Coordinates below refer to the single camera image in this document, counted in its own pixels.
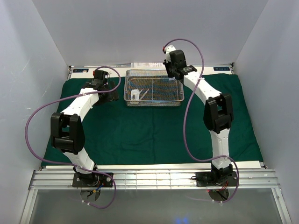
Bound aluminium front frame rail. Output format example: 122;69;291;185
29;169;280;190

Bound silver surgical scissors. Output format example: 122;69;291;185
139;89;149;101

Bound blue label corner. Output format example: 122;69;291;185
213;67;230;71
72;69;89;73

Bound blue label left corner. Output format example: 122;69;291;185
72;69;89;73

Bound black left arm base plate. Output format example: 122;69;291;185
72;172;114;188

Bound white paper sheet at back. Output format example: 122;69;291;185
131;62;165;70

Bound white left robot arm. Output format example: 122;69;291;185
50;70;119;187

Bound clear pouch left in tray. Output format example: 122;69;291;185
131;89;140;101

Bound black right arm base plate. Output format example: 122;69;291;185
191;171;238;187

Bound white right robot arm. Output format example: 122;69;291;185
163;45;234;185

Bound metal wire mesh tray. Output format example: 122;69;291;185
124;70;185;107

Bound blue label right corner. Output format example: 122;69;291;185
213;67;230;71

